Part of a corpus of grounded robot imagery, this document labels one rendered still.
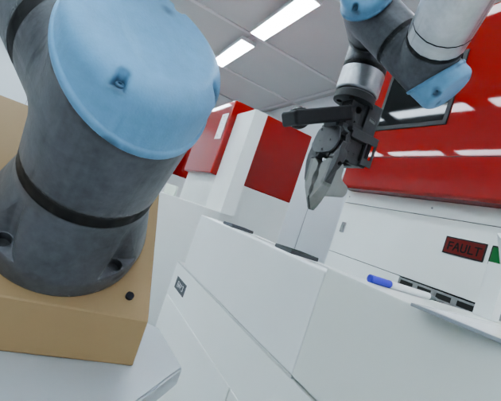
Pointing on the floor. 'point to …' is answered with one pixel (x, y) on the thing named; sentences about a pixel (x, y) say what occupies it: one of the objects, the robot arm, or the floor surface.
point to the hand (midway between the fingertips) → (309, 200)
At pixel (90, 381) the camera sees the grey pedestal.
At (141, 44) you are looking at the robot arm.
